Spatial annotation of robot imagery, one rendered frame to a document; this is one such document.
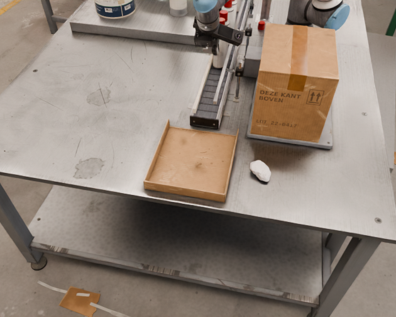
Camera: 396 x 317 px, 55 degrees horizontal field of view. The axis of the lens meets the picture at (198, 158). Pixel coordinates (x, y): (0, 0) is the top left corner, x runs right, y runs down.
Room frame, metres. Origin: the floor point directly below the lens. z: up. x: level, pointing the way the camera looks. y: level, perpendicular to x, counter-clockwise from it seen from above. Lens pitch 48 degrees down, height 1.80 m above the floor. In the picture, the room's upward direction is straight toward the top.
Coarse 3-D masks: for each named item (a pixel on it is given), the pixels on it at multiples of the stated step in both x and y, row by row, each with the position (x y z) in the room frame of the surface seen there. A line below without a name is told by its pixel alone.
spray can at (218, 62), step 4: (220, 20) 1.36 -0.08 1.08; (224, 20) 1.36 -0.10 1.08; (224, 24) 1.36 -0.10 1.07; (220, 40) 1.34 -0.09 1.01; (220, 44) 1.34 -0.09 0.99; (224, 44) 1.35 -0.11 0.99; (220, 48) 1.34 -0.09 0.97; (224, 48) 1.35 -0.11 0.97; (220, 52) 1.34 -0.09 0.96; (224, 52) 1.35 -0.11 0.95; (216, 56) 1.34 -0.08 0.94; (220, 56) 1.34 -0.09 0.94; (224, 56) 1.35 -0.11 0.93; (216, 60) 1.34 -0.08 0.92; (220, 60) 1.34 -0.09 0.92; (224, 60) 1.36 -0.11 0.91; (212, 64) 1.36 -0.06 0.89; (216, 64) 1.34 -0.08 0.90; (220, 64) 1.34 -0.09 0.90; (216, 68) 1.34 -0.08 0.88; (220, 68) 1.34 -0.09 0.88
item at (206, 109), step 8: (240, 24) 1.71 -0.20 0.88; (232, 48) 1.50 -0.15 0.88; (232, 56) 1.44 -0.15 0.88; (216, 72) 1.31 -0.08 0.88; (208, 80) 1.26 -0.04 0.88; (216, 80) 1.26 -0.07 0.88; (224, 80) 1.26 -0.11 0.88; (208, 88) 1.21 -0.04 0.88; (216, 88) 1.21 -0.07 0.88; (208, 96) 1.16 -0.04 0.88; (200, 104) 1.11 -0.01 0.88; (208, 104) 1.11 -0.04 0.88; (216, 104) 1.11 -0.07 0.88; (200, 112) 1.07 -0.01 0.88; (208, 112) 1.07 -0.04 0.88; (216, 112) 1.07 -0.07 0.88
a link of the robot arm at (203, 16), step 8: (200, 0) 1.10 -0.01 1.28; (208, 0) 1.09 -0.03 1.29; (216, 0) 1.11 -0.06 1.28; (224, 0) 1.14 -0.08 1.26; (200, 8) 1.10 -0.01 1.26; (208, 8) 1.10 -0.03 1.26; (216, 8) 1.12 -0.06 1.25; (200, 16) 1.13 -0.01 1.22; (208, 16) 1.12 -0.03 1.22; (216, 16) 1.14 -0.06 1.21; (208, 24) 1.14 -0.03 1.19
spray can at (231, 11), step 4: (232, 0) 1.54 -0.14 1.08; (224, 4) 1.54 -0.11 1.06; (228, 4) 1.53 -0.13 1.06; (224, 8) 1.53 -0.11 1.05; (228, 8) 1.53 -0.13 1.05; (232, 8) 1.54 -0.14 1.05; (228, 12) 1.52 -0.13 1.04; (232, 12) 1.53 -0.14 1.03; (228, 16) 1.52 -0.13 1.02; (232, 16) 1.53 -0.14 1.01; (228, 20) 1.52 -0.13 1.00; (232, 20) 1.53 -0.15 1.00; (232, 24) 1.53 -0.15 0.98; (228, 44) 1.52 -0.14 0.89
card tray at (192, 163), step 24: (168, 120) 1.04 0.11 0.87; (168, 144) 0.95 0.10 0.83; (192, 144) 0.95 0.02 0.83; (216, 144) 0.95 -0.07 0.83; (168, 168) 0.84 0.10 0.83; (192, 168) 0.84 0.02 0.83; (216, 168) 0.84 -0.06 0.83; (168, 192) 0.73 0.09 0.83; (192, 192) 0.72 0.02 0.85; (216, 192) 0.70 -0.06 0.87
